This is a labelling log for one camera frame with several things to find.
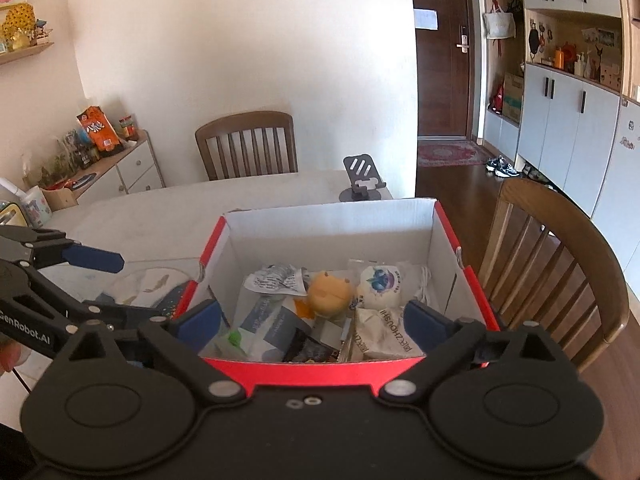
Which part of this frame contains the wooden slat-back chair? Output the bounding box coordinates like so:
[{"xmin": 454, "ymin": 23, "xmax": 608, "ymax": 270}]
[
  {"xmin": 194, "ymin": 111, "xmax": 299, "ymax": 182},
  {"xmin": 477, "ymin": 178, "xmax": 631, "ymax": 373}
]

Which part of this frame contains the large white snack bag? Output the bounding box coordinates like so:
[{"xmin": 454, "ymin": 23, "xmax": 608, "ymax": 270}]
[{"xmin": 202, "ymin": 292, "xmax": 313, "ymax": 361}]

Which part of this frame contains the black snack packet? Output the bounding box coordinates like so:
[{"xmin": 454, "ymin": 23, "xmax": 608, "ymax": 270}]
[{"xmin": 282, "ymin": 327, "xmax": 341, "ymax": 363}]

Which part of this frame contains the wooden wall shelf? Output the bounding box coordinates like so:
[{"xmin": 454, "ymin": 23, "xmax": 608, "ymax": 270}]
[{"xmin": 0, "ymin": 42, "xmax": 55, "ymax": 66}]

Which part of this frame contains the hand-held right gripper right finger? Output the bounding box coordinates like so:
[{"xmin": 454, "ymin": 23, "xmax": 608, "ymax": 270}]
[{"xmin": 378, "ymin": 298, "xmax": 562, "ymax": 404}]

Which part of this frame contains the white printed mug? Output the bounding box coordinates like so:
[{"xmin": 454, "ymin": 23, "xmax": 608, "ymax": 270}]
[{"xmin": 20, "ymin": 186, "xmax": 53, "ymax": 228}]

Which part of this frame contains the cream yellow appliance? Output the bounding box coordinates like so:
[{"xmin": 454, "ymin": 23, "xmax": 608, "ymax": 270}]
[{"xmin": 0, "ymin": 177, "xmax": 28, "ymax": 231}]

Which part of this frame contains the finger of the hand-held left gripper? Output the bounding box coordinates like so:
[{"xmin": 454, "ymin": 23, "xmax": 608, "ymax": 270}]
[
  {"xmin": 0, "ymin": 260, "xmax": 169, "ymax": 334},
  {"xmin": 0, "ymin": 226, "xmax": 125, "ymax": 274}
]

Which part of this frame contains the yellow decoration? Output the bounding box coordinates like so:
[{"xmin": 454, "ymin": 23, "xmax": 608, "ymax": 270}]
[{"xmin": 1, "ymin": 3, "xmax": 36, "ymax": 51}]

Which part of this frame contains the dark blue patterned packet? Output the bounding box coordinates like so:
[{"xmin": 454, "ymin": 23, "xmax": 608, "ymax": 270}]
[{"xmin": 150, "ymin": 280, "xmax": 198, "ymax": 318}]

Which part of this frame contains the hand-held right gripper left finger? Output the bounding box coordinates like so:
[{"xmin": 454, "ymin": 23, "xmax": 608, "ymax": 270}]
[{"xmin": 62, "ymin": 299, "xmax": 249, "ymax": 404}]

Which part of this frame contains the orange snack bag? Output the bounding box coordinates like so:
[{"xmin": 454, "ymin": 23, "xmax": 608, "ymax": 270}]
[{"xmin": 76, "ymin": 106, "xmax": 123, "ymax": 152}]

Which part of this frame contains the person's left hand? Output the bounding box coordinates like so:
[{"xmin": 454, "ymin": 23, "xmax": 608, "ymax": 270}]
[{"xmin": 0, "ymin": 342, "xmax": 22, "ymax": 374}]

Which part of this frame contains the beige tote bag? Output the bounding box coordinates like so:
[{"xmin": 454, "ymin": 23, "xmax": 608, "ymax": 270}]
[{"xmin": 482, "ymin": 2, "xmax": 517, "ymax": 40}]

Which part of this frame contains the brown cardboard box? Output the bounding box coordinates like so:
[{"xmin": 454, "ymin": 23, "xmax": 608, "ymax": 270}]
[{"xmin": 501, "ymin": 72, "xmax": 526, "ymax": 122}]

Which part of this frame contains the white marble desktop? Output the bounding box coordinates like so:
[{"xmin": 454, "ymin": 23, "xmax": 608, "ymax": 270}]
[{"xmin": 0, "ymin": 169, "xmax": 396, "ymax": 426}]

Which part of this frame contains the grey phone stand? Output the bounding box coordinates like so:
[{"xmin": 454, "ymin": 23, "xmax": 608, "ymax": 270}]
[{"xmin": 338, "ymin": 154, "xmax": 393, "ymax": 202}]

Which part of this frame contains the white sideboard with wooden top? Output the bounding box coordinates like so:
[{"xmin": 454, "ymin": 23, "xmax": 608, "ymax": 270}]
[{"xmin": 65, "ymin": 129, "xmax": 166, "ymax": 206}]

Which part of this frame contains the framed photo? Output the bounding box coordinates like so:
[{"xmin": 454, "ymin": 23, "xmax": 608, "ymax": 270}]
[{"xmin": 581, "ymin": 27, "xmax": 618, "ymax": 48}]

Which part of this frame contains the red patterned rug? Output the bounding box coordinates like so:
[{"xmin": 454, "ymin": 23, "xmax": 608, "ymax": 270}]
[{"xmin": 416, "ymin": 139, "xmax": 488, "ymax": 168}]

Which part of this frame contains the dark printed packet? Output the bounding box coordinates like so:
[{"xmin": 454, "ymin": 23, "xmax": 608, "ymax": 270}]
[{"xmin": 62, "ymin": 130, "xmax": 101, "ymax": 168}]

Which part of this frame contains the blueberry print bread packet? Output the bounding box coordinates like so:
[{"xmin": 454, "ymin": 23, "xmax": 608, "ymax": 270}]
[{"xmin": 347, "ymin": 259, "xmax": 431, "ymax": 311}]

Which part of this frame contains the small wooden box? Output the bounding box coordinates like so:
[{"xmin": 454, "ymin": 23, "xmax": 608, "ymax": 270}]
[{"xmin": 40, "ymin": 187, "xmax": 78, "ymax": 212}]

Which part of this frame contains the red and white cardboard box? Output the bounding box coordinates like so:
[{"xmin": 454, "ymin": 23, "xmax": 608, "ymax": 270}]
[{"xmin": 170, "ymin": 197, "xmax": 502, "ymax": 394}]

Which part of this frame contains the dark brown door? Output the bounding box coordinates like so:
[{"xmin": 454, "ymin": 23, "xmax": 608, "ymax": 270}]
[{"xmin": 407, "ymin": 0, "xmax": 476, "ymax": 138}]

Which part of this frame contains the grey low cabinet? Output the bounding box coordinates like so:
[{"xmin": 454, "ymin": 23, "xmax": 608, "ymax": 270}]
[{"xmin": 482, "ymin": 109, "xmax": 521, "ymax": 161}]

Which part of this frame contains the grey tall cabinet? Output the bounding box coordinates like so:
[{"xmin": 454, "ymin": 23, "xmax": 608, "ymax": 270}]
[{"xmin": 515, "ymin": 62, "xmax": 640, "ymax": 271}]

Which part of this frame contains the light shoe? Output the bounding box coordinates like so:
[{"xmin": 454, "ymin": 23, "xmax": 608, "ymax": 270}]
[{"xmin": 522, "ymin": 165, "xmax": 556, "ymax": 188}]

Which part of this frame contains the yellow plush toy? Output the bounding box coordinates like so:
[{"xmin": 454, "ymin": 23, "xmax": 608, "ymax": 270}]
[{"xmin": 306, "ymin": 271, "xmax": 352, "ymax": 317}]

